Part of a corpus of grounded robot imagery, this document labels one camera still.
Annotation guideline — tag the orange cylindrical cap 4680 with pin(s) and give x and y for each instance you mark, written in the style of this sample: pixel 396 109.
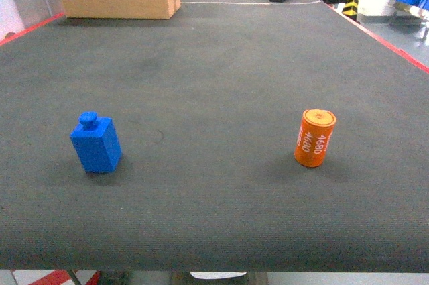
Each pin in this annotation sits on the orange cylindrical cap 4680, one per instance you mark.
pixel 315 131

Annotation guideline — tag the blue block part with knob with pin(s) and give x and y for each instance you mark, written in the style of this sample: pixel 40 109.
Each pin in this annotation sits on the blue block part with knob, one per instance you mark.
pixel 96 143

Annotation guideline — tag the dark grey table mat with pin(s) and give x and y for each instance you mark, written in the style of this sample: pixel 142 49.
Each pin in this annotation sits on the dark grey table mat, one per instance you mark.
pixel 207 107

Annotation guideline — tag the yellow black striped bollard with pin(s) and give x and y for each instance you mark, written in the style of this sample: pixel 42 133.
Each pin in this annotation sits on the yellow black striped bollard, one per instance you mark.
pixel 350 9

